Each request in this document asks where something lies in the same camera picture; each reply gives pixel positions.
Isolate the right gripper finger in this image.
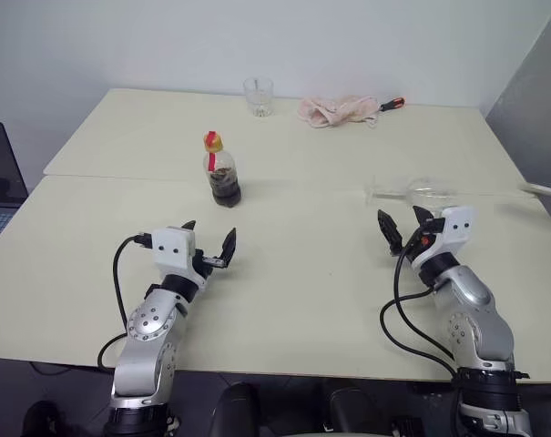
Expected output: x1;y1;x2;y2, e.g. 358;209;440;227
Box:
377;208;404;256
413;205;444;231

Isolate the clear glass tumbler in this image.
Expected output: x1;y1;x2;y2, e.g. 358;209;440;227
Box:
242;76;275;118

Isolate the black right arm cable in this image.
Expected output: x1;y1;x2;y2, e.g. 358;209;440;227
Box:
379;227;458;379

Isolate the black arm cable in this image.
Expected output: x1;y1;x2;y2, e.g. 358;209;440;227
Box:
97;231;154;372
379;227;458;379

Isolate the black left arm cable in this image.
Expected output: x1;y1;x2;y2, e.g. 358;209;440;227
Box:
97;231;154;372

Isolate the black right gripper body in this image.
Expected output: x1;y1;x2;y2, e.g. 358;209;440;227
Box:
400;226;444;264

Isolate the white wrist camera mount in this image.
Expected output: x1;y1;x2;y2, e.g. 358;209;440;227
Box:
411;206;480;274
151;226;208;292

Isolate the dark rounded shape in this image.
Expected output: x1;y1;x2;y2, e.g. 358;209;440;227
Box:
218;381;261;437
322;386;394;437

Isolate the white edge strip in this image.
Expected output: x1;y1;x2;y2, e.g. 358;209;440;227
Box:
518;181;551;200

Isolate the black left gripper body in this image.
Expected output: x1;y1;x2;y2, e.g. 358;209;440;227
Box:
190;248;226;279

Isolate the grey partition panel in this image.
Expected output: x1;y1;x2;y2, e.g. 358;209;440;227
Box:
482;4;551;192

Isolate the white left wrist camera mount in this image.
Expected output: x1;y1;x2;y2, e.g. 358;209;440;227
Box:
151;226;208;292

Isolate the dark sauce bottle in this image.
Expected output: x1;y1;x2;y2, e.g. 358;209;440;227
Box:
203;129;242;209

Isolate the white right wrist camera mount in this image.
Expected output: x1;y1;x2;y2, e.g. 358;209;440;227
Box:
411;206;480;274

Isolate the pink cloth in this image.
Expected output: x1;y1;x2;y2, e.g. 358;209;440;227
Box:
297;94;380;129

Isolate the thin black cable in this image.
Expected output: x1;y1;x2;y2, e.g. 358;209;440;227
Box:
28;361;110;377

